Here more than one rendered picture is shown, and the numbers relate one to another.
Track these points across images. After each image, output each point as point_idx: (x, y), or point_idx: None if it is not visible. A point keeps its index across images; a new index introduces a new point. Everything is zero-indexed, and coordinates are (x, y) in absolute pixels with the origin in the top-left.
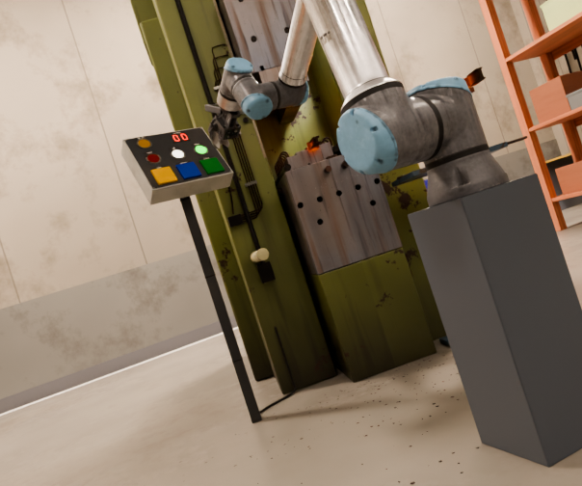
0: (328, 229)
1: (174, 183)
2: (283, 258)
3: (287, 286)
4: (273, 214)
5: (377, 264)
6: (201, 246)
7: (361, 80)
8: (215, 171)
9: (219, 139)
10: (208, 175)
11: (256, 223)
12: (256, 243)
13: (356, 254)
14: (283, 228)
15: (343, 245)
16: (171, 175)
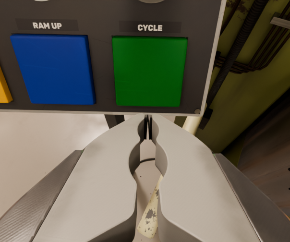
0: None
1: (2, 107)
2: (230, 118)
3: (213, 130)
4: (268, 82)
5: None
6: (110, 114)
7: None
8: (143, 104)
9: (155, 158)
10: (116, 108)
11: (234, 76)
12: (211, 96)
13: None
14: (263, 102)
15: (288, 206)
16: None
